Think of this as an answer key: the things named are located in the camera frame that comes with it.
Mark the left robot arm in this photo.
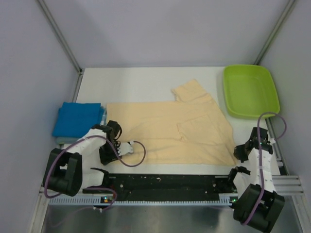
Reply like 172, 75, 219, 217
43, 120, 122, 199

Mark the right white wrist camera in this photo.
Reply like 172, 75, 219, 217
269, 138, 276, 144

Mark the green plastic bin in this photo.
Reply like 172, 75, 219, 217
223, 65, 280, 119

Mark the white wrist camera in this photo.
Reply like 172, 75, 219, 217
269, 138, 276, 144
117, 141, 134, 156

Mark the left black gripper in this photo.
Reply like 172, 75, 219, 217
99, 142, 122, 166

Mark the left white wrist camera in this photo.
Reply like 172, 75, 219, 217
117, 141, 134, 156

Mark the folded blue t shirt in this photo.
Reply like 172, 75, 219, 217
52, 101, 102, 138

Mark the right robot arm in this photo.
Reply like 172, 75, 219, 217
226, 127, 285, 233

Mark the grey slotted cable duct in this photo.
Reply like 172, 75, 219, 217
50, 196, 232, 206

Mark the aluminium frame rail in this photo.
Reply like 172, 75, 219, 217
38, 176, 305, 197

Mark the beige t shirt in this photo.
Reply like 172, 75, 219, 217
106, 79, 237, 166

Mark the folded light blue striped shirt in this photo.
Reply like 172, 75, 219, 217
54, 105, 109, 144

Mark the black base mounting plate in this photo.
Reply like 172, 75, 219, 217
82, 172, 243, 201

